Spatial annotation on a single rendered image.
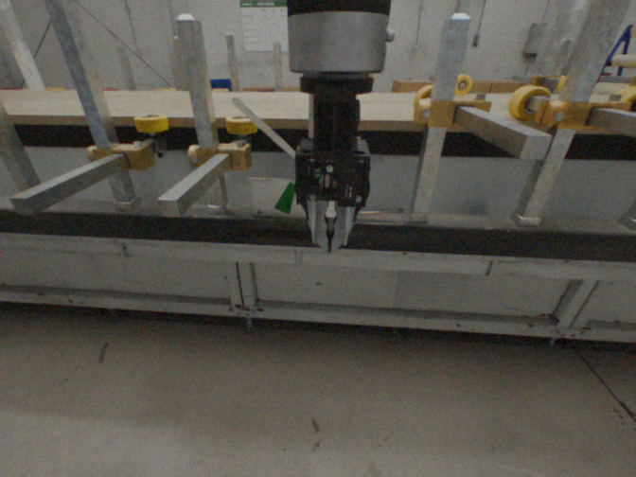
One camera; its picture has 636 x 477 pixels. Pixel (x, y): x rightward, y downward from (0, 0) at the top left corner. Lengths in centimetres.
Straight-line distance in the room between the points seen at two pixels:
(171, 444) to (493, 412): 106
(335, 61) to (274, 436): 107
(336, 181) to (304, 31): 13
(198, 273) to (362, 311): 68
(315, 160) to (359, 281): 91
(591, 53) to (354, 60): 57
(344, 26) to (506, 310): 127
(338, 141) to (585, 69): 57
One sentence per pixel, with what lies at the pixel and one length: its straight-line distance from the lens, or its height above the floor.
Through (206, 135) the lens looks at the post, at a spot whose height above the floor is 89.
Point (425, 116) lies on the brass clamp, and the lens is 68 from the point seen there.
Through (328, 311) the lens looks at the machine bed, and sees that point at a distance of 124.
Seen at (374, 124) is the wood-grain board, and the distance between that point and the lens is 87.
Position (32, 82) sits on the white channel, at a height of 93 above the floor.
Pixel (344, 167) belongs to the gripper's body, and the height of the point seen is 95.
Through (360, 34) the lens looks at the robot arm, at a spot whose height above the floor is 106.
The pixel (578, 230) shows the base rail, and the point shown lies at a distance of 92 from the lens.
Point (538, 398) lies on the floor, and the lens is 146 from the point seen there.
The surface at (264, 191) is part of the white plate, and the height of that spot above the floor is 77.
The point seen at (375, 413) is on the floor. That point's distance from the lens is 121.
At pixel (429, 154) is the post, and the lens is 71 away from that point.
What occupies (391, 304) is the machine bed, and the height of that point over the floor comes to 19.
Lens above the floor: 104
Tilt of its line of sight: 30 degrees down
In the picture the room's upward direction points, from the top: straight up
